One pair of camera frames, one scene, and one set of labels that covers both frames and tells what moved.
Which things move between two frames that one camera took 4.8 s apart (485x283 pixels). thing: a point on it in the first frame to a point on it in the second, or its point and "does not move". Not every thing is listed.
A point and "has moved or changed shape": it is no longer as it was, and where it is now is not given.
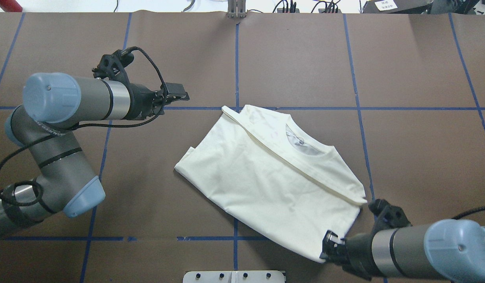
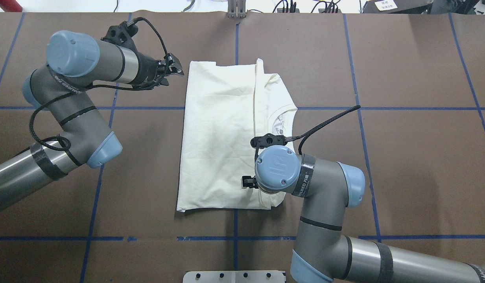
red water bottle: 9,6 does not move
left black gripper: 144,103 to 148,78
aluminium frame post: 236,9 does not move
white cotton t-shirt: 262,166 has moved or changed shape
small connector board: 280,10 does not move
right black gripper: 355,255 to 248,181
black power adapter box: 396,6 does not move
